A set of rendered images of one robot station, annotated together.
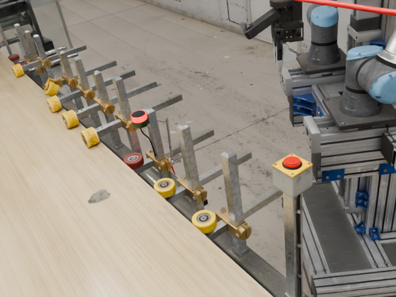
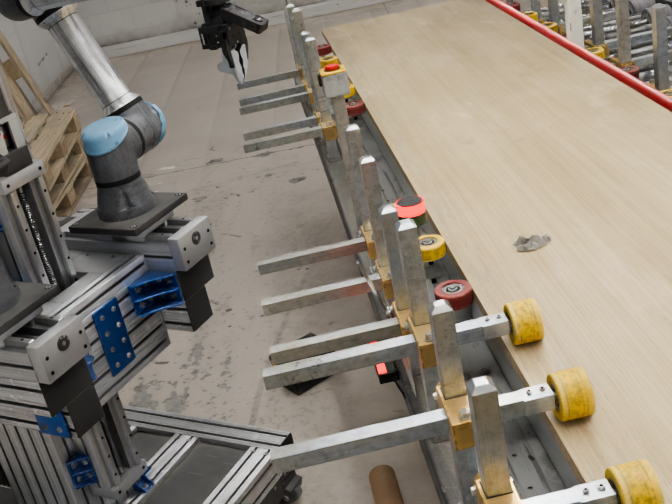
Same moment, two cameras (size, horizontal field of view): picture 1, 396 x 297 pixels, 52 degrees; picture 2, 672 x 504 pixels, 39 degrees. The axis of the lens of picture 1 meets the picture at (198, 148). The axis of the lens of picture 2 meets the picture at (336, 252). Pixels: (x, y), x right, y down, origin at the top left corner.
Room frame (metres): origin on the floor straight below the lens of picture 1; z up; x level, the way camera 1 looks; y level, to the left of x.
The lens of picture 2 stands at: (3.08, 0.90, 1.86)
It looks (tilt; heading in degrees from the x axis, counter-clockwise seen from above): 25 degrees down; 208
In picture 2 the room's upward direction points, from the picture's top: 12 degrees counter-clockwise
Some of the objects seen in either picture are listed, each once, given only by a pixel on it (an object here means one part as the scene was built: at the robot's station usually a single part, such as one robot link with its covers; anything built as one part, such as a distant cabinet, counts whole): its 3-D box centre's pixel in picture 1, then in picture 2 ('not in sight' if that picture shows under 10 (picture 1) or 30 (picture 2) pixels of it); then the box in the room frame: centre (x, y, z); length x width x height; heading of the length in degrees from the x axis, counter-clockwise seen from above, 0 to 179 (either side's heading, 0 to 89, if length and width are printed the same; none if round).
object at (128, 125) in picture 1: (126, 121); (426, 336); (1.69, 0.30, 0.95); 0.13 x 0.06 x 0.05; 30
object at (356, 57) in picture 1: (365, 66); (110, 147); (1.30, -0.62, 1.21); 0.13 x 0.12 x 0.14; 3
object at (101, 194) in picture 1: (98, 194); (531, 239); (1.22, 0.39, 0.91); 0.09 x 0.07 x 0.02; 114
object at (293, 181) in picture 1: (292, 176); (334, 82); (0.80, -0.22, 1.18); 0.07 x 0.07 x 0.08; 30
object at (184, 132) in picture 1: (192, 179); (383, 249); (1.24, 0.04, 0.89); 0.03 x 0.03 x 0.48; 30
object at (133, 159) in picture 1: (135, 168); (456, 309); (1.43, 0.27, 0.85); 0.08 x 0.08 x 0.11
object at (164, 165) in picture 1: (158, 161); (410, 319); (1.47, 0.18, 0.85); 0.13 x 0.06 x 0.05; 30
